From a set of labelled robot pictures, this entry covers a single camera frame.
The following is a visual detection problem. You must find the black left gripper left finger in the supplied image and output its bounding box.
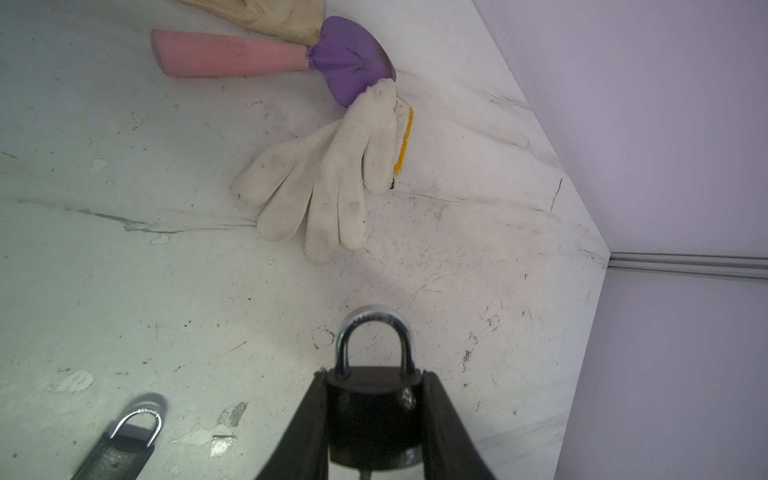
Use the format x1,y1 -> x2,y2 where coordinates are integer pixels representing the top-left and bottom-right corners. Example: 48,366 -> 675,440
257,370 -> 329,480

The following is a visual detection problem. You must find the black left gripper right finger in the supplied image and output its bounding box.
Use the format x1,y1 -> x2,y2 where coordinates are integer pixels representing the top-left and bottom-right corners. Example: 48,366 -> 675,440
421,372 -> 495,480

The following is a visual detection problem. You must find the black padlock silver shackle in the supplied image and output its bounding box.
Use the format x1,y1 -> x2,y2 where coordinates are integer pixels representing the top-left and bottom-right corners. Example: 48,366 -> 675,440
327,305 -> 422,477

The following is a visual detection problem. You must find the black padlock near centre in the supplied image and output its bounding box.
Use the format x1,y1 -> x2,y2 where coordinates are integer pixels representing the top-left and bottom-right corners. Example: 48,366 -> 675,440
72,392 -> 169,480

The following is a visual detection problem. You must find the white knit glove yellow cuff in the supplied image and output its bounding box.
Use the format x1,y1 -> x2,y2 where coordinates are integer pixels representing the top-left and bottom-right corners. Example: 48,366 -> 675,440
231,78 -> 414,264

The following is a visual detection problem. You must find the purple trowel pink handle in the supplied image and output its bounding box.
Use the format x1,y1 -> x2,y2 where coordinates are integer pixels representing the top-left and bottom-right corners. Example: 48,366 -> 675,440
151,16 -> 396,107

